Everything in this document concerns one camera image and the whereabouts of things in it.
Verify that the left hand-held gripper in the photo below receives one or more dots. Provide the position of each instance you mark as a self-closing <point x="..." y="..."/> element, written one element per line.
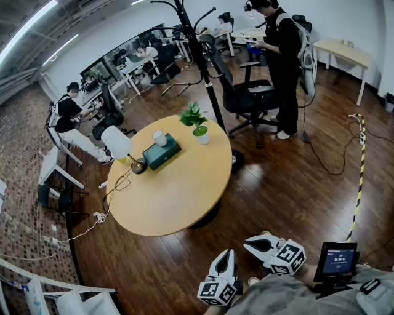
<point x="215" y="292"/>

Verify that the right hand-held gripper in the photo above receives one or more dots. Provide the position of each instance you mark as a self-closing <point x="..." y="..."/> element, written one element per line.
<point x="287" y="256"/>

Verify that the green plant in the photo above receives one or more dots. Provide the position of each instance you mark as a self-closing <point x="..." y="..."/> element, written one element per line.
<point x="201" y="135"/>

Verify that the person's left forearm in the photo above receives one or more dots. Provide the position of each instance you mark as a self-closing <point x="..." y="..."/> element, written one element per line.
<point x="215" y="310"/>

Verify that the person's right forearm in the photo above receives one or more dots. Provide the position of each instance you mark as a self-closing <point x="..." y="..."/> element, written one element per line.
<point x="304" y="272"/>

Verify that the person's white shoe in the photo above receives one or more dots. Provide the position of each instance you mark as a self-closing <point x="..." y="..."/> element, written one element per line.
<point x="254" y="280"/>

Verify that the black round table base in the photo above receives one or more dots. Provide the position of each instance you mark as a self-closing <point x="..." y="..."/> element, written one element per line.
<point x="206" y="216"/>

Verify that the person's grey shirt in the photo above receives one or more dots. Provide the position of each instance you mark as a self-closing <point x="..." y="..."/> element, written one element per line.
<point x="292" y="301"/>

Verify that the black chest-mounted screen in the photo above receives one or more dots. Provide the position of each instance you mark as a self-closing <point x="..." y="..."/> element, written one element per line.
<point x="337" y="261"/>

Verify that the yellow black striped tape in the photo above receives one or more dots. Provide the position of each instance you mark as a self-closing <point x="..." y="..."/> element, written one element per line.
<point x="358" y="197"/>

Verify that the dark green box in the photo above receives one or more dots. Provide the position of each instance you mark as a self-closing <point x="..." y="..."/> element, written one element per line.
<point x="160" y="155"/>

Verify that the white cup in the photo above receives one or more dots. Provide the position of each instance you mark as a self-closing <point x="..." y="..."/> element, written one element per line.
<point x="159" y="138"/>

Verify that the yellow cup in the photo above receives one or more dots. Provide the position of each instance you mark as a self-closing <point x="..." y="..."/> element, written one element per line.
<point x="122" y="160"/>

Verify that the black office chair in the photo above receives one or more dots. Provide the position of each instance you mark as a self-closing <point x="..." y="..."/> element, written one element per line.
<point x="303" y="23"/>
<point x="243" y="95"/>
<point x="107" y="123"/>

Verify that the black coat rack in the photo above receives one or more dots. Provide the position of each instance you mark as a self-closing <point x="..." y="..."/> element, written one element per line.
<point x="212" y="92"/>

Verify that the white shelf rack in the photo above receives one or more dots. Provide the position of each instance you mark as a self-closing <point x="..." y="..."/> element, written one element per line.
<point x="61" y="281"/>

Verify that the white table lamp brass base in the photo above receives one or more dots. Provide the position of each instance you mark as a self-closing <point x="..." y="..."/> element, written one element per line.
<point x="115" y="143"/>

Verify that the black stool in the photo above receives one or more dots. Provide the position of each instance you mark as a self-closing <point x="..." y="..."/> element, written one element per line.
<point x="46" y="195"/>

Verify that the white waste bin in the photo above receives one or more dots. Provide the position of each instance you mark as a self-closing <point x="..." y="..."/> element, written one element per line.
<point x="389" y="103"/>

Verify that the black cantilever chair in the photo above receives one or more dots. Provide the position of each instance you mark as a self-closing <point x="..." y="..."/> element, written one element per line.
<point x="166" y="74"/>

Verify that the small white table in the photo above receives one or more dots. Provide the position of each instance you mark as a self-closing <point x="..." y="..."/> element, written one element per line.
<point x="49" y="163"/>

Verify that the pale wooden desk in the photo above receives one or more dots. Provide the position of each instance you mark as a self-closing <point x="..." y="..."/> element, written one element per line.
<point x="341" y="50"/>

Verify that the pale round table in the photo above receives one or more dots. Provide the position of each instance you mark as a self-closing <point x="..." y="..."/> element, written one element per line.
<point x="243" y="33"/>

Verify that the white desk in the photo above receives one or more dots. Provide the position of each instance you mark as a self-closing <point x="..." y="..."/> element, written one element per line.
<point x="92" y="97"/>
<point x="132" y="66"/>

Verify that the dark glass window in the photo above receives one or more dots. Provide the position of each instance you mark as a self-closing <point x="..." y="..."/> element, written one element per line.
<point x="95" y="69"/>

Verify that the long ceiling light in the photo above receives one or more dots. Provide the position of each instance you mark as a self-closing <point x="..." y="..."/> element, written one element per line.
<point x="61" y="49"/>
<point x="27" y="26"/>

